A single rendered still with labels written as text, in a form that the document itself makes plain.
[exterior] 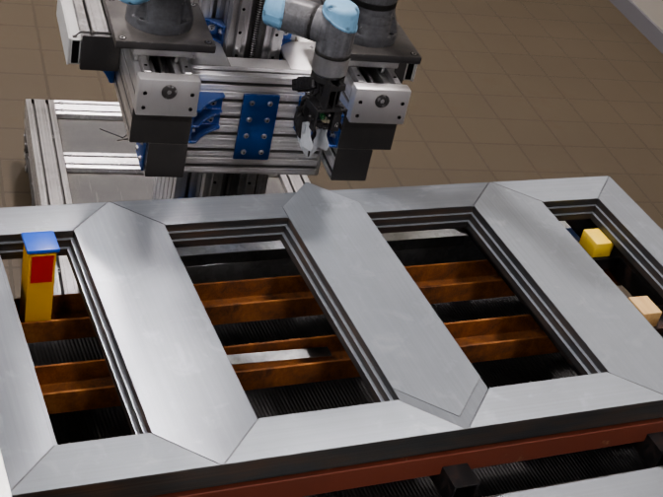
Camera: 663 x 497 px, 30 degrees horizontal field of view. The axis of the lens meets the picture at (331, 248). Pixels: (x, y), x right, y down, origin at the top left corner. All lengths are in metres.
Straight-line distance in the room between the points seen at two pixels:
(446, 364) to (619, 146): 3.03
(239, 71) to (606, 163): 2.43
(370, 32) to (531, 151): 2.12
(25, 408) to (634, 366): 1.14
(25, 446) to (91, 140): 2.13
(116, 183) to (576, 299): 1.70
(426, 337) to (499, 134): 2.75
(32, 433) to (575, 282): 1.19
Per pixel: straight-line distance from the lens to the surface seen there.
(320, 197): 2.64
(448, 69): 5.43
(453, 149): 4.80
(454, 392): 2.22
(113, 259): 2.36
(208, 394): 2.09
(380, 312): 2.35
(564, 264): 2.66
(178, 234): 2.48
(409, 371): 2.24
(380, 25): 2.92
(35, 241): 2.34
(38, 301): 2.40
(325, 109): 2.57
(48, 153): 3.87
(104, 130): 4.05
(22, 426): 2.00
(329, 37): 2.52
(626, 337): 2.51
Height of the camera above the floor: 2.25
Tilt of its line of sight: 34 degrees down
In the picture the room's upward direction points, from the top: 13 degrees clockwise
